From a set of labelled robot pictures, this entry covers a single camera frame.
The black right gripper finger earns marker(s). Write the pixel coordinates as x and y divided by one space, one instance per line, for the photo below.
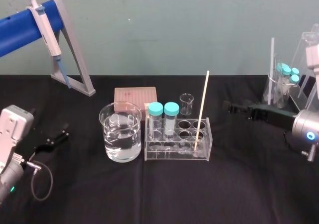
236 107
240 114

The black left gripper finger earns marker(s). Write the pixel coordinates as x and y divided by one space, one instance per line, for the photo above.
65 127
51 146

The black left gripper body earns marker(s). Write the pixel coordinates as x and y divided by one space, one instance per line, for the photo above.
32 139

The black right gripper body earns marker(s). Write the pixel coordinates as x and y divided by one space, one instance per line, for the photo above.
271 115

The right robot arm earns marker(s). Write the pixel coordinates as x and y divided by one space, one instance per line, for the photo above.
305 129

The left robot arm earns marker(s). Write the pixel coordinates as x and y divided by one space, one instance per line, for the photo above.
12 127

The clear glass beaker with rods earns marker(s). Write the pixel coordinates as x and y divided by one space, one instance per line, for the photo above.
276 94

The cream stick thermometer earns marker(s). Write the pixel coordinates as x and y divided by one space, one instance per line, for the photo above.
202 104

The small empty glass beaker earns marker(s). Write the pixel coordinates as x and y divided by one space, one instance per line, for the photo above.
187 105

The large glass beaker with water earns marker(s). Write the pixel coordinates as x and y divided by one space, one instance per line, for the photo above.
120 137

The clear acrylic test tube rack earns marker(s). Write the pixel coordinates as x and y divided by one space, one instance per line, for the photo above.
174 150

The clear acrylic stand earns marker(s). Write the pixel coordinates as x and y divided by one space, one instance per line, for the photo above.
299 97

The small vial with teal cap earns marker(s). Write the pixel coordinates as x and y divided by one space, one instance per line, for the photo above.
281 66
295 71
294 78
286 71

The clear glass stirring rod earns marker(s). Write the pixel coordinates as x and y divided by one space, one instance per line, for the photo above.
271 67

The clear vial with teal cap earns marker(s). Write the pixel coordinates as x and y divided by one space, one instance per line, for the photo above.
155 120
171 122

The pink pipette tip box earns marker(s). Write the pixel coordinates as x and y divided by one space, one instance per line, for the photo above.
134 94

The white and blue pipette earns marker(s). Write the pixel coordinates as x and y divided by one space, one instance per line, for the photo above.
47 34

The blue and grey pipette stand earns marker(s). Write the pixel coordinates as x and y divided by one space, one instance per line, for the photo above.
17 30

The black table cloth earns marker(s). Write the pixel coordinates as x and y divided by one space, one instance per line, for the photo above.
159 189

